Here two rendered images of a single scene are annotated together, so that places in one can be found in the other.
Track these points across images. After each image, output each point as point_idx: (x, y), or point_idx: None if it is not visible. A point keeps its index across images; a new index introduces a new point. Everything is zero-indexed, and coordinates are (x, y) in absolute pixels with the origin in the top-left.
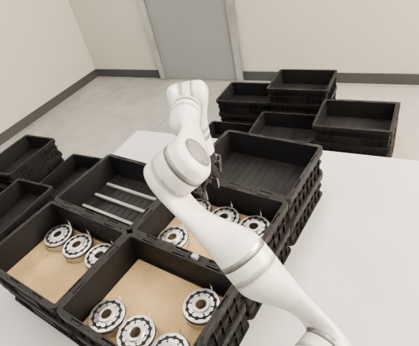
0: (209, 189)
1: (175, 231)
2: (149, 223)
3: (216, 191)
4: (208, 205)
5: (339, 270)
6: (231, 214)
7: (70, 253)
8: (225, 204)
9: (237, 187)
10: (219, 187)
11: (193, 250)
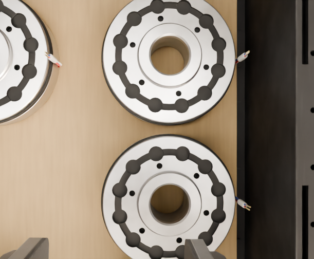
0: (274, 74)
1: (4, 52)
2: None
3: (273, 116)
4: (207, 95)
5: None
6: (195, 227)
7: None
8: (252, 155)
9: None
10: (290, 148)
11: None
